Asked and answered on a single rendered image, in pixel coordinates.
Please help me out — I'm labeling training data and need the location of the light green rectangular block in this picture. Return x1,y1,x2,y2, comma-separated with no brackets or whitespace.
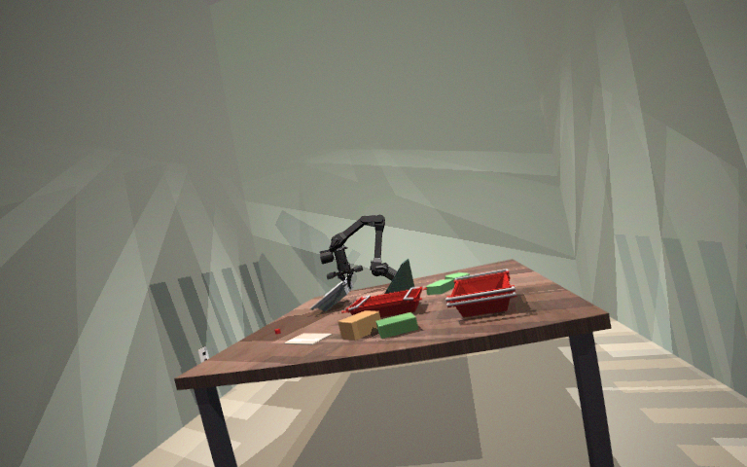
375,312,419,339
445,272,470,281
426,279,454,296

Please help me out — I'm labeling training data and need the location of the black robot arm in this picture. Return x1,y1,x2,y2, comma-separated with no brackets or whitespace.
320,215,397,281

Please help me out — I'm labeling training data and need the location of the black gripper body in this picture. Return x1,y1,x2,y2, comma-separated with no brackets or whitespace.
327,258,363,280

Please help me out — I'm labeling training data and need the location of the white flat rectangular sheet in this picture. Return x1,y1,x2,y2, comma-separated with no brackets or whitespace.
284,334,331,344

